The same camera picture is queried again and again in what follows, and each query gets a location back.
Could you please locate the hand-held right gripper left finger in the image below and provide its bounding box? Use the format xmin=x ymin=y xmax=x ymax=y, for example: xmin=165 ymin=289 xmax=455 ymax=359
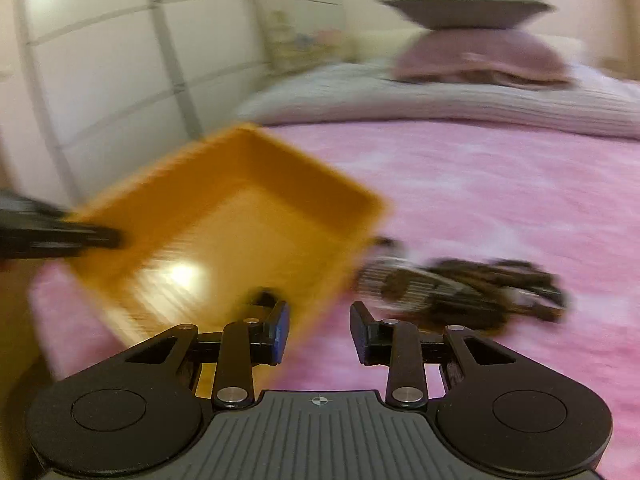
xmin=123 ymin=300 xmax=291 ymax=409

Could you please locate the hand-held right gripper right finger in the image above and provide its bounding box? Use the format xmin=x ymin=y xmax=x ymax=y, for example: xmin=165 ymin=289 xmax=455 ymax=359
xmin=349 ymin=301 xmax=519 ymax=409

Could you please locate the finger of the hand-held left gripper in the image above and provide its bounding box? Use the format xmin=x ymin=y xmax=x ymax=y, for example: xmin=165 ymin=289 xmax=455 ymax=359
xmin=0 ymin=219 xmax=122 ymax=262
xmin=0 ymin=191 xmax=68 ymax=222

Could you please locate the orange ribbed plastic tray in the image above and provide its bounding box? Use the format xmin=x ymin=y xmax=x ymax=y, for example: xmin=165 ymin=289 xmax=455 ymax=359
xmin=64 ymin=123 xmax=392 ymax=367

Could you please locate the pile of dark bead bracelets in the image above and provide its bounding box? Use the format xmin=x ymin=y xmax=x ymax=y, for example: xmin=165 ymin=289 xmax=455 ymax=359
xmin=354 ymin=236 xmax=569 ymax=337

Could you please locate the white wardrobe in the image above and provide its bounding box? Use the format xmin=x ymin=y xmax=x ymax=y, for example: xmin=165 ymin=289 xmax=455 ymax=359
xmin=0 ymin=0 xmax=268 ymax=211

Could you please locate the pink rose-pattern blanket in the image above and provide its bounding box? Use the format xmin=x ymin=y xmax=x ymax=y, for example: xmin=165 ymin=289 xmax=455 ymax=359
xmin=27 ymin=119 xmax=640 ymax=480

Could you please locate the grey striped duvet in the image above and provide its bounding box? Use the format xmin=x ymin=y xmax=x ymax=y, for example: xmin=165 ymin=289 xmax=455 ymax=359
xmin=235 ymin=57 xmax=640 ymax=142

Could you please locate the small cream desk shelf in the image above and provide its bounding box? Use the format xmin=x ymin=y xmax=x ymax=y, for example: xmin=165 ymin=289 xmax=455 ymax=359
xmin=267 ymin=7 xmax=362 ymax=73

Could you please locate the mauve pillow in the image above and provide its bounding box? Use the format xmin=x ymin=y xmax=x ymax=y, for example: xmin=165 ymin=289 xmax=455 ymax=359
xmin=391 ymin=27 xmax=576 ymax=92

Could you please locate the grey checked pillow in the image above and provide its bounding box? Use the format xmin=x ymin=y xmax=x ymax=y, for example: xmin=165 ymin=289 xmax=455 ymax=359
xmin=376 ymin=0 xmax=557 ymax=32

